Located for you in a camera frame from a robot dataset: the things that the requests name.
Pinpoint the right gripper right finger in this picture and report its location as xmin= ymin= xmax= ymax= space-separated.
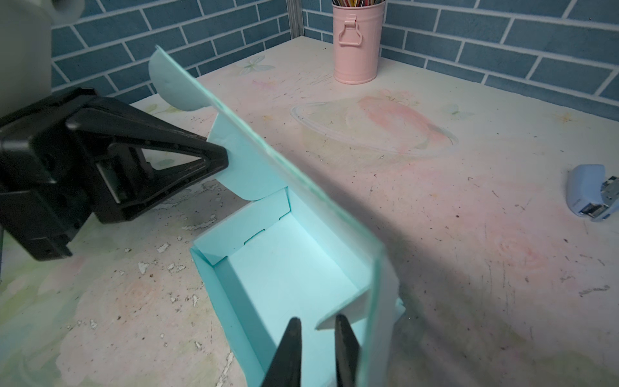
xmin=335 ymin=314 xmax=360 ymax=387

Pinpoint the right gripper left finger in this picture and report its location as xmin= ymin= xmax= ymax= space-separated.
xmin=261 ymin=317 xmax=302 ymax=387

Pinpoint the mint green paper box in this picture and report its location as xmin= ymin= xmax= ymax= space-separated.
xmin=148 ymin=48 xmax=405 ymax=386

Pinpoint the bundle of coloured pencils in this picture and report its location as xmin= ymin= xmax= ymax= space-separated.
xmin=331 ymin=0 xmax=384 ymax=8

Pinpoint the pink pencil cup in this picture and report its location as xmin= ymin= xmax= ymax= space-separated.
xmin=332 ymin=1 xmax=386 ymax=85

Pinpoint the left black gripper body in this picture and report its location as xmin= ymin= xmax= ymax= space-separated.
xmin=1 ymin=88 xmax=97 ymax=261

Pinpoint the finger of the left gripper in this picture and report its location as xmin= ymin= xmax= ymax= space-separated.
xmin=66 ymin=106 xmax=229 ymax=223

